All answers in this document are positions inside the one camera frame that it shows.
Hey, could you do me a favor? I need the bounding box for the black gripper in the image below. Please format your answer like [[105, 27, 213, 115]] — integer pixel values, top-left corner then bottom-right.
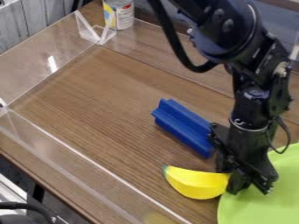
[[209, 116, 280, 196]]

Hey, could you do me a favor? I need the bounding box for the yellow toy banana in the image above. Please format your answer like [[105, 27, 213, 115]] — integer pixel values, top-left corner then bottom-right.
[[162, 165, 229, 200]]

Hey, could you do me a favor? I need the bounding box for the blue star-shaped block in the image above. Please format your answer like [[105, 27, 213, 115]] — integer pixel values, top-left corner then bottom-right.
[[152, 99, 213, 158]]

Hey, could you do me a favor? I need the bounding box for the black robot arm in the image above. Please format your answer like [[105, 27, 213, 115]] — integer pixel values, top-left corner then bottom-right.
[[146, 0, 292, 194]]

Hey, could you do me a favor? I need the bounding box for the green plate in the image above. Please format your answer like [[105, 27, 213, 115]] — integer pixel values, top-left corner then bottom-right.
[[217, 143, 299, 224]]

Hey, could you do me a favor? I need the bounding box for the white can with label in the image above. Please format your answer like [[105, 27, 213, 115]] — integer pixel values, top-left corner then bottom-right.
[[102, 0, 134, 31]]

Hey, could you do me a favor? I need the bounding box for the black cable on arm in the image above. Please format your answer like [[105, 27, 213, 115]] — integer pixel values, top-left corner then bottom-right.
[[145, 0, 220, 74]]

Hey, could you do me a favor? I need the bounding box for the clear acrylic enclosure wall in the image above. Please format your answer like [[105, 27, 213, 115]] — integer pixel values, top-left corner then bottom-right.
[[0, 10, 299, 224]]

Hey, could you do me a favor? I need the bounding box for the black cable bottom left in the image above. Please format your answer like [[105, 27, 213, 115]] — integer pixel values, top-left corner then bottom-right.
[[0, 200, 60, 224]]

